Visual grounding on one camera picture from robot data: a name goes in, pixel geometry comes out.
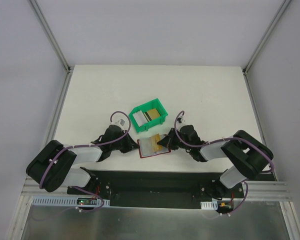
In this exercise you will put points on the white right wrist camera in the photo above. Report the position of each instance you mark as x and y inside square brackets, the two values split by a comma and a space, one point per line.
[180, 119]

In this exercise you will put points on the right aluminium frame post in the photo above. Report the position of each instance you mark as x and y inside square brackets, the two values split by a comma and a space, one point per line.
[267, 34]

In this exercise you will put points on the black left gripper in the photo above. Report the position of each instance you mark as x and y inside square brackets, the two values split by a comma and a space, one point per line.
[126, 145]

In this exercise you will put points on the white cable duct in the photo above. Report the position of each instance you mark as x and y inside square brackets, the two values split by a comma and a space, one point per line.
[61, 201]
[209, 205]

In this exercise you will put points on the green plastic bin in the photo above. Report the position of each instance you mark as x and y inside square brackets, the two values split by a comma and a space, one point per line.
[155, 103]

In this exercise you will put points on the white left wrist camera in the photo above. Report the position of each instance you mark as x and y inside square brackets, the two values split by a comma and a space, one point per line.
[120, 123]

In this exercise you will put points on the left aluminium frame post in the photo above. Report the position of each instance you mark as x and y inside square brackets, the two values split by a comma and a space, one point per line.
[49, 34]

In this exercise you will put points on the gold card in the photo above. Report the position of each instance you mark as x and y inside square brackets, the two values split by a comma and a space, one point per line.
[154, 143]
[152, 114]

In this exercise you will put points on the right white cable duct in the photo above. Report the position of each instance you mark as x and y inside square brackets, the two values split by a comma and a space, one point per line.
[209, 205]

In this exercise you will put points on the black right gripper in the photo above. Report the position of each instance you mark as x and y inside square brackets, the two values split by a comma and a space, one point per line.
[172, 140]

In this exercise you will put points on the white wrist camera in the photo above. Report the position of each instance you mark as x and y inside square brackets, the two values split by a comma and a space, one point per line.
[120, 123]
[180, 119]

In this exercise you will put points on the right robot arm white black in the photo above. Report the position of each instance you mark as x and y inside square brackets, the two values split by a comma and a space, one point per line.
[248, 156]

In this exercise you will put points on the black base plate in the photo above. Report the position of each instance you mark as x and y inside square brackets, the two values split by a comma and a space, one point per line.
[143, 189]

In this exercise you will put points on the aluminium frame post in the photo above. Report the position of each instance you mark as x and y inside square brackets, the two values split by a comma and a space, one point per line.
[267, 34]
[49, 34]

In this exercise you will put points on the left white cable duct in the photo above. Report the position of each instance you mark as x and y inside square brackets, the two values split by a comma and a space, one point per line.
[61, 201]

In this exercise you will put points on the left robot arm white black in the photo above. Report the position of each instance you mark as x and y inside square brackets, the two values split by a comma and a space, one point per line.
[53, 166]

